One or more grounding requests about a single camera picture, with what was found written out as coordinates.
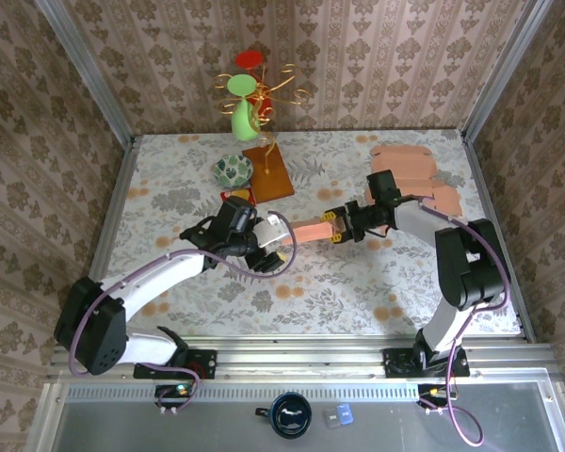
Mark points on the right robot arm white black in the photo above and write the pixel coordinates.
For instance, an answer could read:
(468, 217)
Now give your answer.
(471, 273)

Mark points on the steel shelf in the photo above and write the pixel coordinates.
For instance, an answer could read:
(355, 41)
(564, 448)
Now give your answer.
(169, 428)

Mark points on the aluminium frame rail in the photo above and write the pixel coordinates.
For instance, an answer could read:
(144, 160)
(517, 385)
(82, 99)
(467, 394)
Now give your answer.
(301, 362)

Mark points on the red plastic goblet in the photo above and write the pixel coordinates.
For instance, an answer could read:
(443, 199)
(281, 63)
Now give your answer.
(249, 59)

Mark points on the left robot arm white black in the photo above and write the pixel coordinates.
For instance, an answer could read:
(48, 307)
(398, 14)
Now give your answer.
(89, 325)

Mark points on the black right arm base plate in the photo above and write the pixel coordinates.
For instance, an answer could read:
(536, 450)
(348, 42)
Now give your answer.
(398, 365)

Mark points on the aluminium frame post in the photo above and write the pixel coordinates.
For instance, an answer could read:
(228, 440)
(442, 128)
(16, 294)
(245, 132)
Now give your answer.
(504, 70)
(89, 70)

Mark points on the green plastic goblet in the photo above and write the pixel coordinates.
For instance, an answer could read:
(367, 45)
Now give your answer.
(242, 122)

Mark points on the floral tablecloth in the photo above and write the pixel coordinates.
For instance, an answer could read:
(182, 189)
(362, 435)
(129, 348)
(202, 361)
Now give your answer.
(311, 301)

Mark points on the dark blue mug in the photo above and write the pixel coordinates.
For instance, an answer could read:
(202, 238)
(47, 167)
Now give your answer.
(289, 416)

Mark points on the blue memory card case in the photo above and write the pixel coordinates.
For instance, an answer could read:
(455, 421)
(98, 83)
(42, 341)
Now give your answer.
(344, 413)

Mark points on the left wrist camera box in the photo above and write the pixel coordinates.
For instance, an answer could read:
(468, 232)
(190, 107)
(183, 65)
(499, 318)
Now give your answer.
(270, 230)

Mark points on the grey memory card case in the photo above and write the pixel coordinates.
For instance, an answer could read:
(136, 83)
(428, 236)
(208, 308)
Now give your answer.
(330, 419)

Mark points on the red snack packet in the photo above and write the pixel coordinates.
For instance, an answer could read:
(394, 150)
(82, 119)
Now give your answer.
(237, 194)

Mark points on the small controller board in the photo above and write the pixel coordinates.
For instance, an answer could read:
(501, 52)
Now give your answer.
(435, 392)
(174, 392)

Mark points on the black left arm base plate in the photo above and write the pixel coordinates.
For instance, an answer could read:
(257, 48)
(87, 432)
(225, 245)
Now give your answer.
(202, 365)

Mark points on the leaf pattern bowl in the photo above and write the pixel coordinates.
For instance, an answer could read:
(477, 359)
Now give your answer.
(234, 170)

